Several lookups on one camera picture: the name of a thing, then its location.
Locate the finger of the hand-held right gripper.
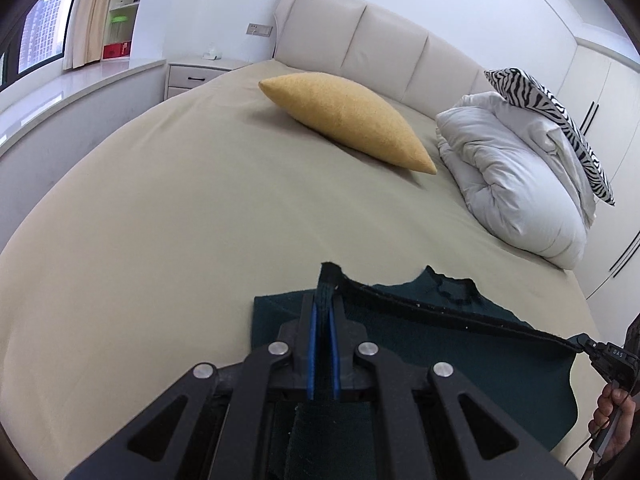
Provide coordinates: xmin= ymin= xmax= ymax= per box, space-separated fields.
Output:
xmin=574 ymin=335 xmax=601 ymax=362

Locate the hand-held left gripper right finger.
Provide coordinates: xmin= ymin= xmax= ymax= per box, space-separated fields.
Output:
xmin=327 ymin=294 xmax=578 ymax=480

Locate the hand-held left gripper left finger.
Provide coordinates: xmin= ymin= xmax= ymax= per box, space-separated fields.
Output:
xmin=64 ymin=292 xmax=321 ymax=480

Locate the dark green sweater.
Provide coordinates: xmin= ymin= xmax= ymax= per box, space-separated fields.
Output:
xmin=252 ymin=261 xmax=583 ymax=480

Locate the person's right hand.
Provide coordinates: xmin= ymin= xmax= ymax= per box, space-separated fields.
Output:
xmin=587 ymin=381 xmax=627 ymax=436

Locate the white folded duvet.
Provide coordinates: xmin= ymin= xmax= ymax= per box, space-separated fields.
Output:
xmin=435 ymin=92 xmax=598 ymax=269

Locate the bed with beige sheet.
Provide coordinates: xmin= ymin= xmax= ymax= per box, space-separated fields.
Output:
xmin=0 ymin=57 xmax=601 ymax=480

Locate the white wardrobe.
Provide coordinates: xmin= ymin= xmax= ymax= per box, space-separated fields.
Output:
xmin=555 ymin=35 xmax=640 ymax=321

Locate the zebra print pillow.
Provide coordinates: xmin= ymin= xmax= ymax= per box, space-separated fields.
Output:
xmin=484 ymin=67 xmax=616 ymax=206

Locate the yellow pillow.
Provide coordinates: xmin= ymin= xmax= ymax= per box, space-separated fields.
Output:
xmin=258 ymin=73 xmax=437 ymax=176

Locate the white nightstand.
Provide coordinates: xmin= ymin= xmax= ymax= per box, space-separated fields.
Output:
xmin=165 ymin=57 xmax=251 ymax=101

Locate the cream padded headboard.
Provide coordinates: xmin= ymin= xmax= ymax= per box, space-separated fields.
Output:
xmin=272 ymin=0 xmax=501 ymax=111

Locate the white window ledge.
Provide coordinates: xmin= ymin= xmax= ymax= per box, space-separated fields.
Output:
xmin=0 ymin=57 xmax=167 ymax=221

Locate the beige curtain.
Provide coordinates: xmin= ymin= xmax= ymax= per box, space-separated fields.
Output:
xmin=62 ymin=0 xmax=118 ymax=70

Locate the black framed window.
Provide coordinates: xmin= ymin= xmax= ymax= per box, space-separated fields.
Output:
xmin=0 ymin=0 xmax=83 ymax=91

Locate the black cable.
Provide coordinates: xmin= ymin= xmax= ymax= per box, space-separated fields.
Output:
xmin=565 ymin=430 xmax=601 ymax=467

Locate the white wall shelf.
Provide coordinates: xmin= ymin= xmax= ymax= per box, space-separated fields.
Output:
xmin=100 ymin=0 xmax=153 ymax=61

